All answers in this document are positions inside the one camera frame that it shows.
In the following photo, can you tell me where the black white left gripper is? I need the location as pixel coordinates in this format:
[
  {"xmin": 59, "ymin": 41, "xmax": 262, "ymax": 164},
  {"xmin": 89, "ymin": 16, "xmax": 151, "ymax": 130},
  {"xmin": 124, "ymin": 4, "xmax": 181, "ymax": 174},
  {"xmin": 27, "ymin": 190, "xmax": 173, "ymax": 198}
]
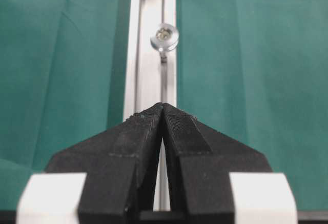
[{"xmin": 15, "ymin": 103, "xmax": 298, "ymax": 224}]

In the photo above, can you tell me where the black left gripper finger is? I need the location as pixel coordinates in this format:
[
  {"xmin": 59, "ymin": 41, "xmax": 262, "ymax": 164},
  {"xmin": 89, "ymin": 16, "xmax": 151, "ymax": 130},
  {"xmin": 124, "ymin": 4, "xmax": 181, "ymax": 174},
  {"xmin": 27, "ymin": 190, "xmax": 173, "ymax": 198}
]
[{"xmin": 46, "ymin": 103, "xmax": 163, "ymax": 223}]

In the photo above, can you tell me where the silver pulley shaft middle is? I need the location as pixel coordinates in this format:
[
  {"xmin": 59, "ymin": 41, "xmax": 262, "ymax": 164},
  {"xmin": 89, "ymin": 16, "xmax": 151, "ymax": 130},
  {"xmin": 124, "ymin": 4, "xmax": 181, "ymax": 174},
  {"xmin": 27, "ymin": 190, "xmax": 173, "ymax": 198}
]
[{"xmin": 150, "ymin": 23, "xmax": 179, "ymax": 63}]

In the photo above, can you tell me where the green table cloth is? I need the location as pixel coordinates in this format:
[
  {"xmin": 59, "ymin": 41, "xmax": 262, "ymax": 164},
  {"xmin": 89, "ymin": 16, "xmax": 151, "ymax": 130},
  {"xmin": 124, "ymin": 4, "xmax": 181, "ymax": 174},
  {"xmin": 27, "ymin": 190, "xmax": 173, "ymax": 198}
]
[{"xmin": 1, "ymin": 0, "xmax": 327, "ymax": 210}]

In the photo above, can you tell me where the aluminium extrusion rail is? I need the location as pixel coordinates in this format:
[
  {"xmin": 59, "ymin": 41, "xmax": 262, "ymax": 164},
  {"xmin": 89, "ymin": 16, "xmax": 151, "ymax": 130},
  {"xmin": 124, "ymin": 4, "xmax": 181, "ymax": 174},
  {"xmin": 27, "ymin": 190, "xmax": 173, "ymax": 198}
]
[{"xmin": 122, "ymin": 0, "xmax": 178, "ymax": 212}]

